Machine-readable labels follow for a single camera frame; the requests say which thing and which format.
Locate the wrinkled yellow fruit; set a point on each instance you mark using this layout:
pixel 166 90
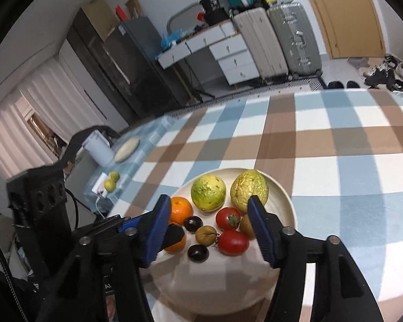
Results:
pixel 250 186

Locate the black bag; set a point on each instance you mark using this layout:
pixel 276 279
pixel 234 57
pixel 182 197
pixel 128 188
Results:
pixel 215 10

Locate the black slippers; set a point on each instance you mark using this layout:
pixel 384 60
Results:
pixel 342 84

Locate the grey floor mat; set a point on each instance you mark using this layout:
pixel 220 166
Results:
pixel 272 89

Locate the white desk with drawers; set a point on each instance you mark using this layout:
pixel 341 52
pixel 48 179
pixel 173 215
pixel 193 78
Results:
pixel 231 57

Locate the small dark plum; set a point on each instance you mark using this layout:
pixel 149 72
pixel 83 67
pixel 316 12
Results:
pixel 192 224

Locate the large cardboard box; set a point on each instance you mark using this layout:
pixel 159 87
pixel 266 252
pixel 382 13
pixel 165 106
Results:
pixel 100 18

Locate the white charger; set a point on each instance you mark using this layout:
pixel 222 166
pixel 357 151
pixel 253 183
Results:
pixel 100 184

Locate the white kettle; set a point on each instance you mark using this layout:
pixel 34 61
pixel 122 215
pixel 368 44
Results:
pixel 97 149

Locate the grey fridge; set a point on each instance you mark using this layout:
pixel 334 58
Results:
pixel 137 63

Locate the blue plastic bag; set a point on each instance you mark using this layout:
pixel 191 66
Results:
pixel 171 39

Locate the silver suitcase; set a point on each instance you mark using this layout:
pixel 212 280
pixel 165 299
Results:
pixel 295 38

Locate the cream oval plate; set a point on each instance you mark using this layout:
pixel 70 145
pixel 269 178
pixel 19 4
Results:
pixel 221 281

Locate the black chair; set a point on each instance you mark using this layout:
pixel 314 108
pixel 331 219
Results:
pixel 77 144

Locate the dark tall cabinet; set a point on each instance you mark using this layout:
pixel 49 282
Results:
pixel 87 60

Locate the small brown fruit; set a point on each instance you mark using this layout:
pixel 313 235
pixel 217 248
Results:
pixel 206 235
pixel 245 225

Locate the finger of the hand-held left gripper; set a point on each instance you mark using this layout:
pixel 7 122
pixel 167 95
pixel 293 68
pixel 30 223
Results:
pixel 128 222
pixel 175 234

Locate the light blue tablecloth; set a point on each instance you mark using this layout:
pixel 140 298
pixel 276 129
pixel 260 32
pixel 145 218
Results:
pixel 144 141

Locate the white curtain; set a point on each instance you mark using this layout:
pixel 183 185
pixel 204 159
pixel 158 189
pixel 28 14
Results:
pixel 20 124

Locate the grey metal tube frame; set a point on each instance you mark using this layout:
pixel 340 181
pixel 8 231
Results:
pixel 178 13

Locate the flat cardboard piece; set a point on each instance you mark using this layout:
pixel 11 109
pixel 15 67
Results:
pixel 134 7

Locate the pile of shoes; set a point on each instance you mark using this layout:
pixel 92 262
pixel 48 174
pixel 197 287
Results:
pixel 389 73

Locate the oval red tomato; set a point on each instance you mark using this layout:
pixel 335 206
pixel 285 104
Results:
pixel 233 243

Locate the wooden door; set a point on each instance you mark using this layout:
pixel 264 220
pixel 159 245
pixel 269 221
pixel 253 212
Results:
pixel 346 13

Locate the green yellow round fruit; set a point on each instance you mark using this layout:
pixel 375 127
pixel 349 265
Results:
pixel 209 193

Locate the round red tomato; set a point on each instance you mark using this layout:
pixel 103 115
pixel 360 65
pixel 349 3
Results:
pixel 227 218

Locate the small beige plate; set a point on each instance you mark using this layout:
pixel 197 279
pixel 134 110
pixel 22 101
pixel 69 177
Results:
pixel 127 149

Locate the person's left forearm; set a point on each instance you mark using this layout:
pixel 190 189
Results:
pixel 3 298

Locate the large dark plum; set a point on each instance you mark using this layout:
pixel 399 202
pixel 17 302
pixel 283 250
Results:
pixel 198 253

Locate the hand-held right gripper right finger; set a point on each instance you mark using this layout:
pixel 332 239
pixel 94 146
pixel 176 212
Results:
pixel 258 231

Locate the red box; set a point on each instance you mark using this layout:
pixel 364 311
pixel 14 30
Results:
pixel 121 12

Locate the green lime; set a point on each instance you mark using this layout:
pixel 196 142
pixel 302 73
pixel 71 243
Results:
pixel 109 185
pixel 114 176

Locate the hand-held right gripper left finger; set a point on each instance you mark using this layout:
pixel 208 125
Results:
pixel 156 231

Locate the small orange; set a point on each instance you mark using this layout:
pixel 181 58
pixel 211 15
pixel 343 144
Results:
pixel 176 247

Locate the checked tablecloth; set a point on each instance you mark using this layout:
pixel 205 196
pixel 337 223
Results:
pixel 322 141

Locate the large orange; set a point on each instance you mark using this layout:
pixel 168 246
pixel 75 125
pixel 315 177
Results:
pixel 181 209

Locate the beige suitcase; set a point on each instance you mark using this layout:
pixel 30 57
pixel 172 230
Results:
pixel 260 43

